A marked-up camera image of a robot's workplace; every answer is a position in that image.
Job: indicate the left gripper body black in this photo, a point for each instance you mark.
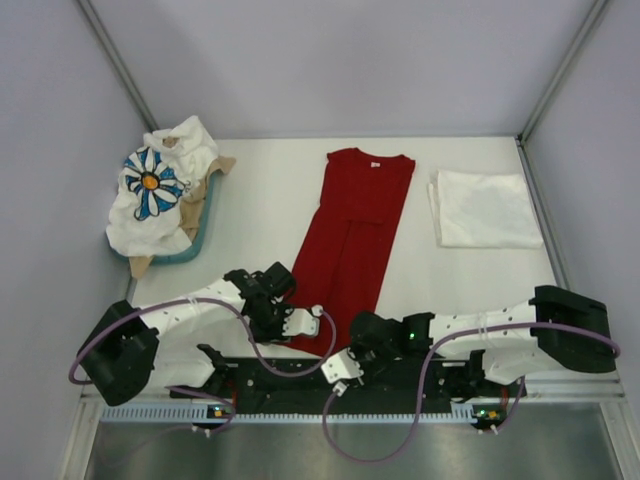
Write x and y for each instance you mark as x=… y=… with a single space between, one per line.
x=267 y=327

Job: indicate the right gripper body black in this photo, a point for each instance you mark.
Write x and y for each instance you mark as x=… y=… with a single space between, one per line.
x=371 y=359

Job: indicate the red t shirt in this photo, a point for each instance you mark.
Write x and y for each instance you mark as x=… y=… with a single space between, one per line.
x=344 y=256

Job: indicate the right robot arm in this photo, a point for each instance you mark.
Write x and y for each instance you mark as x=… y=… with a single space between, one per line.
x=555 y=329

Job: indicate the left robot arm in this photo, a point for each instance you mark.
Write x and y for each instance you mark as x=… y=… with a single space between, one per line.
x=179 y=343

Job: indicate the teal plastic bin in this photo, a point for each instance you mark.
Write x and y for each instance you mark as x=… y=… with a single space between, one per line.
x=195 y=212

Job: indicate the tan t shirt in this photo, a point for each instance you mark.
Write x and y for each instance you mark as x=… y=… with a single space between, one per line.
x=139 y=265

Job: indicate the white flower print t shirt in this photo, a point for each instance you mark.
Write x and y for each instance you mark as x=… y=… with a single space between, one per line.
x=144 y=220

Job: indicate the folded white t shirt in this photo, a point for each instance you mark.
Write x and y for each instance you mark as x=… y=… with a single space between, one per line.
x=482 y=211

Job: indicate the white crumpled t shirt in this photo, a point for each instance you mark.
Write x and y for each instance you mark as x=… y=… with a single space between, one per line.
x=188 y=149

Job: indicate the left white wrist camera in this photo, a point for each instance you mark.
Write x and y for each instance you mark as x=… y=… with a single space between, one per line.
x=303 y=322

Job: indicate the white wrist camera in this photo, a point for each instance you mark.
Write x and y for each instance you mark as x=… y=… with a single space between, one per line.
x=342 y=371
x=303 y=322

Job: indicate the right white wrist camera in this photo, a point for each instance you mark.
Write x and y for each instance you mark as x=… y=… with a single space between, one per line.
x=342 y=371

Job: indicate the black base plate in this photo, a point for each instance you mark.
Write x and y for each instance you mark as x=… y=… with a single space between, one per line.
x=254 y=389

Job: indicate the grey slotted cable duct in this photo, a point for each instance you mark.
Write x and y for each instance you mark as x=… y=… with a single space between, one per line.
x=207 y=413

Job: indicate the left aluminium frame post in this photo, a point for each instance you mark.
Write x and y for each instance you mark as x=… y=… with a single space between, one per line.
x=116 y=62

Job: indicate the aluminium frame post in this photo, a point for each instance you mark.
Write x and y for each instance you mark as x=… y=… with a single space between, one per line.
x=116 y=62
x=589 y=25

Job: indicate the right aluminium frame post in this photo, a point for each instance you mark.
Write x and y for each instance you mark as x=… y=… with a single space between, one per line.
x=589 y=25

